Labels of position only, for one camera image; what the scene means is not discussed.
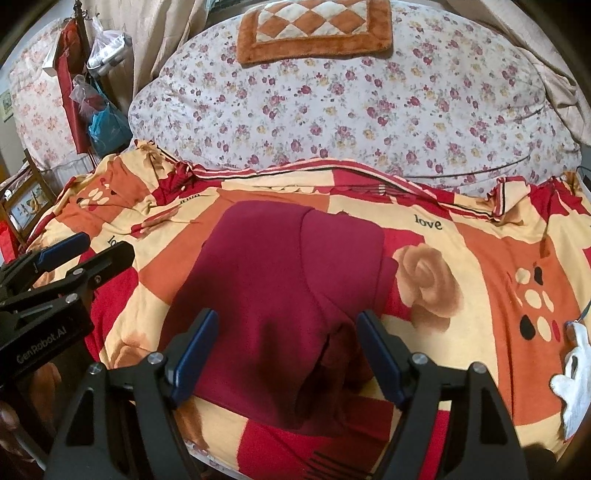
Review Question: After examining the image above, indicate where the beige curtain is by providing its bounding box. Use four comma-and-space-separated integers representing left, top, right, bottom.
83, 0, 208, 112

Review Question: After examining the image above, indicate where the red orange cream patterned blanket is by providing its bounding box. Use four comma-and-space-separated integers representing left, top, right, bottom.
30, 142, 590, 479

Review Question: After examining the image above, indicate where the brown checkered cushion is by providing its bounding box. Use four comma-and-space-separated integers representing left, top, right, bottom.
236, 0, 393, 66

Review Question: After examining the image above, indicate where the white cartoon glove plush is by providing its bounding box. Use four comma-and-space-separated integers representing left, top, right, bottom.
550, 321, 590, 440

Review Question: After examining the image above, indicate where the pink floral fabric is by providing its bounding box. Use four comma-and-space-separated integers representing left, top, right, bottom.
8, 19, 76, 170

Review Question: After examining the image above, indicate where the blue plastic bag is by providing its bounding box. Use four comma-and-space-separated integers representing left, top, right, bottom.
87, 103, 132, 157

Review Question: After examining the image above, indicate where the red hanging cloth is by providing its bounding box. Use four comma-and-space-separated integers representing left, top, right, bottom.
54, 19, 91, 154

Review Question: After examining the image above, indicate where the white floral quilt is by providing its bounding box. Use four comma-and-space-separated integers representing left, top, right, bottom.
129, 1, 590, 195

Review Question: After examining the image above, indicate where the dark red knit garment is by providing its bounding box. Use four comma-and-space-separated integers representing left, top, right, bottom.
160, 201, 398, 436

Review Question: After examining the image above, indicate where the wooden framed picture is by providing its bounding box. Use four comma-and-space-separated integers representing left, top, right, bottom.
1, 149, 56, 248

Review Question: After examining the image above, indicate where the white plastic bag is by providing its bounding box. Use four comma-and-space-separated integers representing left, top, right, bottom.
86, 16, 132, 78

